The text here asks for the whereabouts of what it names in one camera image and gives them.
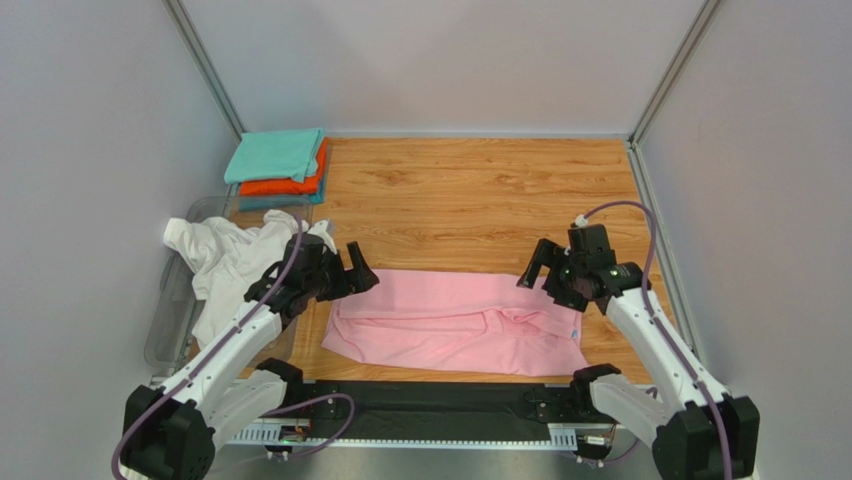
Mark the folded orange t-shirt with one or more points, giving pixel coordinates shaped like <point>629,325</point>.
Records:
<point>313,186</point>

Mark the aluminium corner post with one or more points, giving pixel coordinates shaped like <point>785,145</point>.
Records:
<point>190,36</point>
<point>647,155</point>

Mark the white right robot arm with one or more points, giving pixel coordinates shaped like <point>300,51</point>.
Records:
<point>672,386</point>

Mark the right aluminium corner post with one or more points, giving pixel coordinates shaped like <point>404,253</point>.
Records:
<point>647,155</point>

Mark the white t-shirt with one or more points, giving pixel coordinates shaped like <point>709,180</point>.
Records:
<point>225,260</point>

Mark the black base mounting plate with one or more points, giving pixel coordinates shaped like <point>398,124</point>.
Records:
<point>444,410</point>

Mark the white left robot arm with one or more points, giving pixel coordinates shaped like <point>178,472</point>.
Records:
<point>213,386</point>

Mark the folded mint green t-shirt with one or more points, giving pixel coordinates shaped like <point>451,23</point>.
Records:
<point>270,155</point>

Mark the pink t-shirt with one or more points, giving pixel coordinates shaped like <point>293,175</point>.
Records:
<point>457,322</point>

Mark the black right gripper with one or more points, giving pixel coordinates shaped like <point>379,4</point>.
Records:
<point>555,274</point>

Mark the left aluminium corner post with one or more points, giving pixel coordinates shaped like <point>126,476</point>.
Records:
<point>190,36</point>

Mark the clear plastic bin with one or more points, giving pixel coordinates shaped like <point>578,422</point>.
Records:
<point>170,343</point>

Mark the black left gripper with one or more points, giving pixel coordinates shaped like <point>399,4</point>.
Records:
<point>365,276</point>

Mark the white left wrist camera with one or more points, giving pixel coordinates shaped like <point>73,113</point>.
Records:
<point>324,229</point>

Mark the aluminium front frame rail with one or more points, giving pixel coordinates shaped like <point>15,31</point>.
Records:
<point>285,436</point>

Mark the folded teal t-shirt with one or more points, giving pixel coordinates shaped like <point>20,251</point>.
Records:
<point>248,203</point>

